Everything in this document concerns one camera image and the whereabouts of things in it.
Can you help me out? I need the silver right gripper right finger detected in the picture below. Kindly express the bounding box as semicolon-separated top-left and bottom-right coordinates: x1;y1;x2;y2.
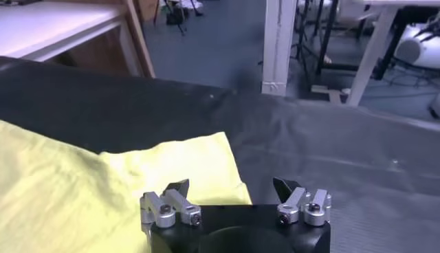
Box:
272;177;333;228

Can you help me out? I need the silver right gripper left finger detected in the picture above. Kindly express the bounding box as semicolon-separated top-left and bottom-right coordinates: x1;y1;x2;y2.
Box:
139;178;202;230

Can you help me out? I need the yellow-green t-shirt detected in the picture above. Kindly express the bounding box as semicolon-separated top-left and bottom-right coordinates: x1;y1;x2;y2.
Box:
0;119;254;253

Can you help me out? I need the black plastic table cover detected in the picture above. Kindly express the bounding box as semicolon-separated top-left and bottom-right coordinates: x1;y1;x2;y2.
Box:
0;56;440;253

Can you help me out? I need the tall white cardboard box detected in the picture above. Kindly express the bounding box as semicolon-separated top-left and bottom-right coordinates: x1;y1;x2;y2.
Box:
261;0;298;97

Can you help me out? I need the white standing desk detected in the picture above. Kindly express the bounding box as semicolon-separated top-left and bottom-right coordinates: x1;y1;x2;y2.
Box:
311;0;440;107

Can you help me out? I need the black tripod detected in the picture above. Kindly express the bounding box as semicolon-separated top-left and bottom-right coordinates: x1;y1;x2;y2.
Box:
153;0;204;37

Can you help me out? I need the white humanoid robot with base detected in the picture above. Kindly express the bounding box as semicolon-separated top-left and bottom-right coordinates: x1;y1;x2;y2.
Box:
393;13;440;69

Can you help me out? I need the white rectangular table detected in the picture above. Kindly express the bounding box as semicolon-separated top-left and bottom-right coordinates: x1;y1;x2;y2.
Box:
0;0;145;77

